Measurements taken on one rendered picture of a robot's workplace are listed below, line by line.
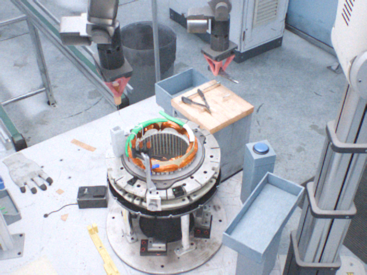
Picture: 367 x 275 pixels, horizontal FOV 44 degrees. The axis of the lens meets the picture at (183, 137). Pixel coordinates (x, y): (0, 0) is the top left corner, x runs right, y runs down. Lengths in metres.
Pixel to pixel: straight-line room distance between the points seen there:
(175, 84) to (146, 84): 1.29
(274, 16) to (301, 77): 0.52
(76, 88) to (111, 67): 2.45
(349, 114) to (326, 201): 0.31
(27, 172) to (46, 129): 1.48
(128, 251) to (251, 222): 0.42
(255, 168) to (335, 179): 0.23
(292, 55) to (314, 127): 0.91
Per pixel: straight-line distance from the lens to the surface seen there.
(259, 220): 1.21
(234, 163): 1.61
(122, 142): 1.24
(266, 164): 1.39
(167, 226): 1.50
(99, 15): 0.90
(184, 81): 1.67
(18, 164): 1.77
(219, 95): 1.53
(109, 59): 1.05
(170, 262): 1.39
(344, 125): 1.21
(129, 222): 1.39
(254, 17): 3.57
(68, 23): 1.03
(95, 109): 3.27
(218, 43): 1.39
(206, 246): 1.42
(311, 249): 1.54
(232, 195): 1.58
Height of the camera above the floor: 1.97
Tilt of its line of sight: 41 degrees down
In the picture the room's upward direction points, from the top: 1 degrees counter-clockwise
